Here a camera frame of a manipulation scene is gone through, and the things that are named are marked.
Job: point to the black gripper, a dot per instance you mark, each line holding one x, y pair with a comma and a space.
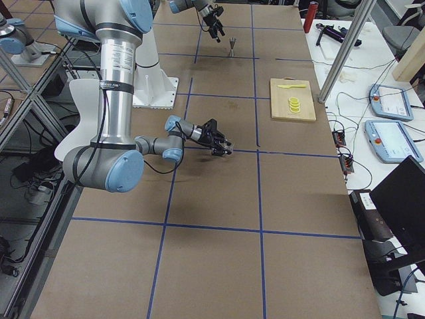
208, 137
210, 21

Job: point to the clear glass cup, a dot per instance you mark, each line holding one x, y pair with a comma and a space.
228, 148

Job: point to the steel jigger measuring cup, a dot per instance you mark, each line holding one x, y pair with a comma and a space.
232, 42

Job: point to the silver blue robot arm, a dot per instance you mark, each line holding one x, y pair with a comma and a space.
100, 152
206, 10

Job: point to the bamboo cutting board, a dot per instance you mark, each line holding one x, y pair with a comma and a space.
280, 108

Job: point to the lemon slice three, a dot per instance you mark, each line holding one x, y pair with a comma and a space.
294, 107

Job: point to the lemon slice one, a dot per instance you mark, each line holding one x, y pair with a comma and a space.
293, 99

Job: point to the yellow plastic knife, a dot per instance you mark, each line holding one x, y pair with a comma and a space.
288, 86

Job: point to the red cylinder bottle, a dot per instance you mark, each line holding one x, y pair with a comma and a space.
310, 15

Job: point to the white chair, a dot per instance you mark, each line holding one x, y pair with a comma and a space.
85, 94

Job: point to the near teach pendant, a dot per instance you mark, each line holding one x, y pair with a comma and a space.
390, 141

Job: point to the teach pendant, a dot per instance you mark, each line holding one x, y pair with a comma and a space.
390, 102
390, 141

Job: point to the black box on table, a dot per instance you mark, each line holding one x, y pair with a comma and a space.
370, 221

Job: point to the far teach pendant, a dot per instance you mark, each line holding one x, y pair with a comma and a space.
390, 102

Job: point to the black monitor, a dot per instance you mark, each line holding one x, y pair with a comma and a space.
399, 198

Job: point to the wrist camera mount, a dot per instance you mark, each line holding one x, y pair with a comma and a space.
217, 10
210, 127

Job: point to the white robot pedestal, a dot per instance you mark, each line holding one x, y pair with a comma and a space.
152, 87

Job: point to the black handled tool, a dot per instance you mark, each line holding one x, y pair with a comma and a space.
338, 34

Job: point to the aluminium frame post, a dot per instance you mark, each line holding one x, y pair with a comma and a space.
355, 28

